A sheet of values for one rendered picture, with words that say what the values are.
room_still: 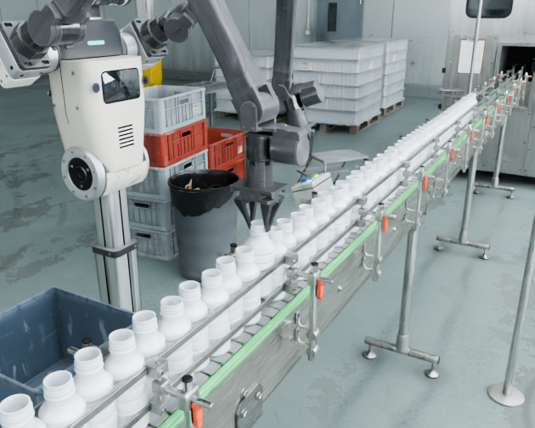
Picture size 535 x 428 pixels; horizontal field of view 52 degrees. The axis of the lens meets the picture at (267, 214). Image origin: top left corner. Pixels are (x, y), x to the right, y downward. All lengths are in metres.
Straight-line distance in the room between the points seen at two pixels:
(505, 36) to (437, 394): 3.82
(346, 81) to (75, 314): 6.62
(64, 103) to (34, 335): 0.61
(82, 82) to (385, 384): 1.88
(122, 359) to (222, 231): 2.55
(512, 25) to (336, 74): 2.85
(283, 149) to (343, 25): 10.99
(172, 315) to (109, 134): 0.76
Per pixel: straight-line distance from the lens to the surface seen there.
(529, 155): 5.82
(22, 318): 1.50
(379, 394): 2.64
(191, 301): 0.98
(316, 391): 2.62
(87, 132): 1.57
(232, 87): 1.07
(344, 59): 7.76
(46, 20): 1.35
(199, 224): 3.32
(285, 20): 1.62
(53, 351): 1.60
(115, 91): 1.58
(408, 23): 11.61
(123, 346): 0.85
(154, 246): 3.87
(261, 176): 1.08
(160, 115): 3.54
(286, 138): 1.04
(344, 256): 1.51
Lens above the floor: 1.62
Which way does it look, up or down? 20 degrees down
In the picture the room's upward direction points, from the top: straight up
